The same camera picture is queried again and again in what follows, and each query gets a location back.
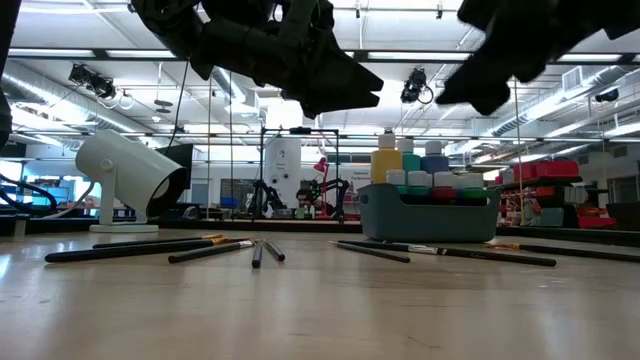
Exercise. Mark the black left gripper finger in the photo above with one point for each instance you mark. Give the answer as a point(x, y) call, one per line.
point(340, 105)
point(355, 75)

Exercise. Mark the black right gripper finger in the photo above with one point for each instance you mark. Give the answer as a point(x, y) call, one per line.
point(467, 85)
point(497, 95)

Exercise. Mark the large periwinkle paint bottle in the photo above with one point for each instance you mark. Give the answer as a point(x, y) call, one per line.
point(435, 164)

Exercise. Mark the small green paint bottle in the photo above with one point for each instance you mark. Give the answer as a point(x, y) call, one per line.
point(472, 181)

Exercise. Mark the small teal paint bottle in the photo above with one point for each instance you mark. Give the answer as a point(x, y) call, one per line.
point(395, 177)
point(417, 178)

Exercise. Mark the small blue paint bottle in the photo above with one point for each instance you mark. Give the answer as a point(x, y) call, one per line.
point(458, 194)

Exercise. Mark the small reddish brown paint bottle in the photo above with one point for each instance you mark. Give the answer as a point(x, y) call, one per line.
point(444, 192)

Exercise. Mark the teal plastic caddy bin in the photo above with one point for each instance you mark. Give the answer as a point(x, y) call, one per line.
point(425, 220)

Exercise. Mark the black yellow-tipped paintbrush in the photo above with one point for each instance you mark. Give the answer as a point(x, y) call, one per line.
point(370, 251)

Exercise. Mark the black paintbrush with lettering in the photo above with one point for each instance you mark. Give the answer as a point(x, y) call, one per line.
point(500, 258)

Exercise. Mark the black orange-tipped paintbrush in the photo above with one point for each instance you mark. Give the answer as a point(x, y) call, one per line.
point(575, 253)

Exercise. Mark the black silver-ferrule paintbrush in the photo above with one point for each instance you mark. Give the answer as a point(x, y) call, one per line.
point(210, 252)

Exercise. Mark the thick black gold-ferrule paintbrush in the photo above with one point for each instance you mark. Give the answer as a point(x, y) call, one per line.
point(125, 251)

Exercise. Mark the black background robot arm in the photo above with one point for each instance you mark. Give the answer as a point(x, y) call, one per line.
point(262, 197)
point(337, 192)

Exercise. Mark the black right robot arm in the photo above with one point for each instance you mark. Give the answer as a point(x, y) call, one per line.
point(625, 15)

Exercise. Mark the large yellow paint bottle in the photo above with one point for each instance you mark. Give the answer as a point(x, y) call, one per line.
point(386, 165)

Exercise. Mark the large teal paint bottle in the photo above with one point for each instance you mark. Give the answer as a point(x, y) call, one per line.
point(411, 162)

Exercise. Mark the red desk lamp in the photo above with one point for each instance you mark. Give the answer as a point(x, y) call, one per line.
point(320, 165)

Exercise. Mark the red storage bins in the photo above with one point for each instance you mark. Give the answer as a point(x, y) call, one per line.
point(547, 170)

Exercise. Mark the person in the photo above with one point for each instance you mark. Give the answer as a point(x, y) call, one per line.
point(305, 197)

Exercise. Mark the black monitor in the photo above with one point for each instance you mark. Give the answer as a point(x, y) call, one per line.
point(182, 157)

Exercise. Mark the black ceiling spotlight cluster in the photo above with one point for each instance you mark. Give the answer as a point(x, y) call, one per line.
point(92, 80)

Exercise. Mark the white spot lamp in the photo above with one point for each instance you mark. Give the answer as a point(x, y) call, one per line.
point(125, 170)

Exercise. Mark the blue lit screens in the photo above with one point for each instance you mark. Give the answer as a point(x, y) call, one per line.
point(45, 192)

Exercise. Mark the white wall vent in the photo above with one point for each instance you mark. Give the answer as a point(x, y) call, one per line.
point(572, 77)

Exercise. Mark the small black ceiling camera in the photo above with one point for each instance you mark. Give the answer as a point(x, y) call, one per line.
point(606, 95)

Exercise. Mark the black aluminium table frame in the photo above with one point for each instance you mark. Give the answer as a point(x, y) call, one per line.
point(250, 225)

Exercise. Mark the black overhead frame bar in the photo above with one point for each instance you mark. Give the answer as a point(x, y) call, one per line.
point(100, 53)

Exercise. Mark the silver ceiling duct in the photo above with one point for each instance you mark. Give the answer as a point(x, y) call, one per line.
point(60, 102)

